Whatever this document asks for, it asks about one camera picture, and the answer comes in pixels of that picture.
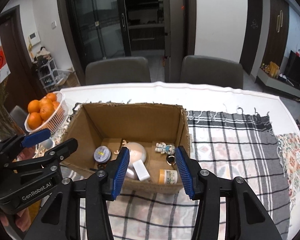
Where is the dried flower vase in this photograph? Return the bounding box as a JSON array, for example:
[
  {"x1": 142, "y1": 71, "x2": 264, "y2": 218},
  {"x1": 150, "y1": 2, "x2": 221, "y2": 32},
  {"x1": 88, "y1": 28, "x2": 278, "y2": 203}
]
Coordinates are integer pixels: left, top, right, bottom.
[{"x1": 0, "y1": 81, "x2": 24, "y2": 140}]

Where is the grey dining chair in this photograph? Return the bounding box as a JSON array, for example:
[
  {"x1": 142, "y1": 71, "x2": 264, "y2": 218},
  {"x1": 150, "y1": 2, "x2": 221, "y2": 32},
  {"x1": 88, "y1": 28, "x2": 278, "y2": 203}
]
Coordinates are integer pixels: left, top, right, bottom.
[
  {"x1": 85, "y1": 56, "x2": 151, "y2": 85},
  {"x1": 180, "y1": 55, "x2": 243, "y2": 89}
]

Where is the bald head figurine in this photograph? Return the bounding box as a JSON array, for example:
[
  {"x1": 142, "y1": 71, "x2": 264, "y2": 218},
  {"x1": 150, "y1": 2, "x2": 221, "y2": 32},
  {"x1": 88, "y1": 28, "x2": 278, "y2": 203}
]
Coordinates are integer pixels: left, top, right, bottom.
[{"x1": 121, "y1": 140, "x2": 147, "y2": 167}]

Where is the grey dining chair right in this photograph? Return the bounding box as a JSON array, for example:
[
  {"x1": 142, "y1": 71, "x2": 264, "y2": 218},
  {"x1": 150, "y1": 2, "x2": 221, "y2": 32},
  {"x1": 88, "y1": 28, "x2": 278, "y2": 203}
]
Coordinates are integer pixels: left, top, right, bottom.
[{"x1": 180, "y1": 55, "x2": 243, "y2": 89}]

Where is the white plastic fruit basket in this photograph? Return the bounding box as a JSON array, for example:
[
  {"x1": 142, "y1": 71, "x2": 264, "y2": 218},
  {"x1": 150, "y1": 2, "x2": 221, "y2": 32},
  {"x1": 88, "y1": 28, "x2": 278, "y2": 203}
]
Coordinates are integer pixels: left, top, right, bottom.
[{"x1": 24, "y1": 92, "x2": 68, "y2": 133}]

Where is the white shoe rack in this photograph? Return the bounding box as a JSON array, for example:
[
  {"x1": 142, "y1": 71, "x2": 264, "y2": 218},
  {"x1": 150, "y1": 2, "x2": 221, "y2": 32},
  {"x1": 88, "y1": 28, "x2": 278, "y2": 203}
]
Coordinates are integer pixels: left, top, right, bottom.
[{"x1": 37, "y1": 58, "x2": 59, "y2": 93}]

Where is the white tv cabinet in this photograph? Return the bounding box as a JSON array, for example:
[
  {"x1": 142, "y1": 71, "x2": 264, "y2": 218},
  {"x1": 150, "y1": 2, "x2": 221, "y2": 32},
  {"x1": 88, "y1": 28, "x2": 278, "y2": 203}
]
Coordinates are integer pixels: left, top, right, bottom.
[{"x1": 257, "y1": 68, "x2": 300, "y2": 98}]

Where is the brown cardboard box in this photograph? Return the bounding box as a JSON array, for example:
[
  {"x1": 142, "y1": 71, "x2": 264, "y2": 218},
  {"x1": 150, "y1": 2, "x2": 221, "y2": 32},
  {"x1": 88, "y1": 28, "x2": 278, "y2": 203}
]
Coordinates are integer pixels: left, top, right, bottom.
[{"x1": 61, "y1": 103, "x2": 190, "y2": 194}]

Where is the checked grey white tablecloth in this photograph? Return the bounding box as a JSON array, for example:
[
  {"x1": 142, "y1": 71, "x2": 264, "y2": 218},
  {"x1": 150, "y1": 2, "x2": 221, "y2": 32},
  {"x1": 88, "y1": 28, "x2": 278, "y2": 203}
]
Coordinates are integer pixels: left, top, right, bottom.
[{"x1": 57, "y1": 102, "x2": 291, "y2": 240}]

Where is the white charger block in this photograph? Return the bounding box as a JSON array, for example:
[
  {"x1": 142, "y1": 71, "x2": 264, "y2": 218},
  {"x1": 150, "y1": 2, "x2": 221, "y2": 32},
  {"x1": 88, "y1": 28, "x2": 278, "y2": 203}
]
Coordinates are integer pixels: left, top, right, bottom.
[{"x1": 133, "y1": 159, "x2": 151, "y2": 181}]

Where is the person's left hand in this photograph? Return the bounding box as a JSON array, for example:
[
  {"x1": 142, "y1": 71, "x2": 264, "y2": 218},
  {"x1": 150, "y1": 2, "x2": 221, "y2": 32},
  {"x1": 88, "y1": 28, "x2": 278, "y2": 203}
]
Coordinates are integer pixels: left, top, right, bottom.
[{"x1": 0, "y1": 208, "x2": 31, "y2": 232}]

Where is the small jar with tan lid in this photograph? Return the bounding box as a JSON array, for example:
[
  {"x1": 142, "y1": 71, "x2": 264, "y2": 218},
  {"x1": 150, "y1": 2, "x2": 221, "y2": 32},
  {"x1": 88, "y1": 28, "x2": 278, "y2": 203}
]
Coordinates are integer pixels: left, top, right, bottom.
[{"x1": 158, "y1": 169, "x2": 178, "y2": 185}]

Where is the black television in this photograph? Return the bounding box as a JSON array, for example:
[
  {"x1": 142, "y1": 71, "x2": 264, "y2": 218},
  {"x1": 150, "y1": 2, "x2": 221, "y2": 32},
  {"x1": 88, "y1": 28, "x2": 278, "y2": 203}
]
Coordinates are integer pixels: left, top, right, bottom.
[{"x1": 284, "y1": 50, "x2": 300, "y2": 85}]

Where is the silver egg-shaped container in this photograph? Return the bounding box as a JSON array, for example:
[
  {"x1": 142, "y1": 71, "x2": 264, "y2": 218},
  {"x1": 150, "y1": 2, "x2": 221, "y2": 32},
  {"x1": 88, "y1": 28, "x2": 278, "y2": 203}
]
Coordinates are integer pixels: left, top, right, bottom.
[{"x1": 126, "y1": 167, "x2": 138, "y2": 180}]

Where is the small white cylinder speaker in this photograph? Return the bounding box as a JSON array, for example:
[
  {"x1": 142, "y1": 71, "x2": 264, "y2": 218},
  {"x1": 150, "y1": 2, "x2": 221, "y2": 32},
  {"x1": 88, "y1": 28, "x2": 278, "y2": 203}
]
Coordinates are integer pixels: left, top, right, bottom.
[{"x1": 40, "y1": 138, "x2": 55, "y2": 150}]

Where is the orange fruit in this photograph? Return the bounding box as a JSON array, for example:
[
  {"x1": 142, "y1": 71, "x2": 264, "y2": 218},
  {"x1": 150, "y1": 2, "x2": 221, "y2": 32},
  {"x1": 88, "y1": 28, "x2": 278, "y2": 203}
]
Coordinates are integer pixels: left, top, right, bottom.
[
  {"x1": 27, "y1": 112, "x2": 43, "y2": 130},
  {"x1": 39, "y1": 103, "x2": 55, "y2": 121},
  {"x1": 27, "y1": 100, "x2": 40, "y2": 114}
]

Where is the grey dining chair left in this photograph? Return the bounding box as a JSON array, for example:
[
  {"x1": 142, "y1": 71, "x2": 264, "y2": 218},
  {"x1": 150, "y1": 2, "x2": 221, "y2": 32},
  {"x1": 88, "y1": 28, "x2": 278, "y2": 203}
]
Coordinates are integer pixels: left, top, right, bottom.
[{"x1": 85, "y1": 56, "x2": 151, "y2": 85}]

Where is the small astronaut figurine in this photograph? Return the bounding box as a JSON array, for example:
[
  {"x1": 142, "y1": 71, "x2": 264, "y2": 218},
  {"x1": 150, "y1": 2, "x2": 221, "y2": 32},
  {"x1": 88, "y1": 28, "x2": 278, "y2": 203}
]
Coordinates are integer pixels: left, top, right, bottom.
[{"x1": 155, "y1": 142, "x2": 175, "y2": 155}]

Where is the round silver tin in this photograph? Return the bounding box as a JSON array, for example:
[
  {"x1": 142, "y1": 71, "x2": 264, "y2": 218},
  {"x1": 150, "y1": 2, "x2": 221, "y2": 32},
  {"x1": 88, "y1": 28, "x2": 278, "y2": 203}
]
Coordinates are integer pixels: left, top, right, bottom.
[{"x1": 94, "y1": 146, "x2": 111, "y2": 164}]

